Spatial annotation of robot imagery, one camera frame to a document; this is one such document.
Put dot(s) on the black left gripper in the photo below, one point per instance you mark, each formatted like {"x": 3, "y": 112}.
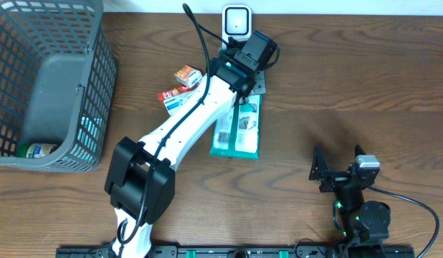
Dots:
{"x": 262, "y": 88}

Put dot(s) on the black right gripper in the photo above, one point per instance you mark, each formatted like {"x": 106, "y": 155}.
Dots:
{"x": 336, "y": 178}

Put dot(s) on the green white wipes packet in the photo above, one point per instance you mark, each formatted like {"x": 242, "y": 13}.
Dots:
{"x": 237, "y": 133}

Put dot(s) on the orange small carton box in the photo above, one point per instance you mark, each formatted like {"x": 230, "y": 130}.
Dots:
{"x": 188, "y": 76}

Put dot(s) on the white Panadol medicine box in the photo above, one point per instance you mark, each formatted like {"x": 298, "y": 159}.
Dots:
{"x": 173, "y": 104}

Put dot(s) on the red snack stick sachet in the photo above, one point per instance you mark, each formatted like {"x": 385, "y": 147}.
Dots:
{"x": 165, "y": 95}

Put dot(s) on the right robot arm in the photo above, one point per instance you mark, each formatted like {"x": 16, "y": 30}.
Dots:
{"x": 365, "y": 224}

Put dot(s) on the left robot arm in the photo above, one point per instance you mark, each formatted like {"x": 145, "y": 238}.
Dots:
{"x": 142, "y": 174}

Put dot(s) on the white barcode scanner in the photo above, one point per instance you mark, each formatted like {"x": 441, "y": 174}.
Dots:
{"x": 236, "y": 22}

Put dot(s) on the grey plastic mesh basket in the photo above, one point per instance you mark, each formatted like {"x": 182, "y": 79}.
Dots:
{"x": 57, "y": 79}

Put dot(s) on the green lid glass jar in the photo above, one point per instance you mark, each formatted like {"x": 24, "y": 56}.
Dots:
{"x": 36, "y": 150}

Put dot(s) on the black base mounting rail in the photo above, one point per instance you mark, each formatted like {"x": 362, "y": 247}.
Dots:
{"x": 309, "y": 251}

